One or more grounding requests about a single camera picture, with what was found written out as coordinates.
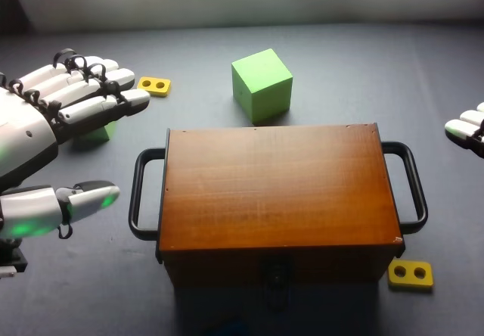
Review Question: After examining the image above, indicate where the yellow block with two holes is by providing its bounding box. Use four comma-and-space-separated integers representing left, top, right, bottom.
136, 76, 172, 99
387, 259, 435, 290

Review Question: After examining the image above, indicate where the green wooden cube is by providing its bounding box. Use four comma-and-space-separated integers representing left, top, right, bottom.
71, 120, 119, 151
231, 48, 293, 123

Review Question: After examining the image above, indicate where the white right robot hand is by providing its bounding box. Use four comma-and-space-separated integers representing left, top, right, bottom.
444, 101, 484, 159

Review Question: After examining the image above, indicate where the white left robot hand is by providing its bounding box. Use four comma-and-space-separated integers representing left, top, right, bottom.
0, 48, 151, 241

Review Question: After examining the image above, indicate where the grey table cloth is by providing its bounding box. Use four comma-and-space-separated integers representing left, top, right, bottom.
0, 21, 484, 336

